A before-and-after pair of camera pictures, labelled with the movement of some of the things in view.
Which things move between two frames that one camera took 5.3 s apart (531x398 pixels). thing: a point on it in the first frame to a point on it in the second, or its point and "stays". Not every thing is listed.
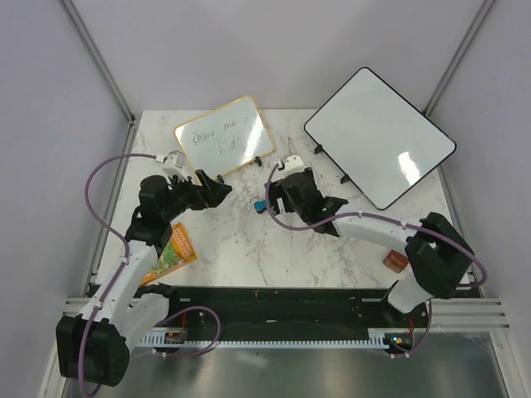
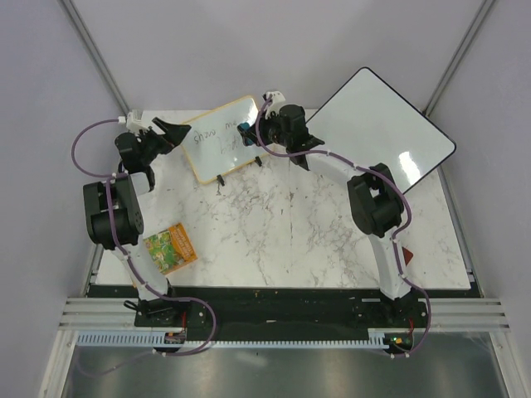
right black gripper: x=275 y=191 to x=263 y=124
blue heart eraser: x=260 y=206 to x=246 y=125
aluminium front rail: x=448 y=315 stays
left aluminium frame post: x=99 y=60 stays
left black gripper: x=211 y=196 to x=175 y=133
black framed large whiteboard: x=378 y=138 stays
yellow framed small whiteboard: x=226 y=138 stays
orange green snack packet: x=178 y=253 stays
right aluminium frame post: x=458 y=56 stays
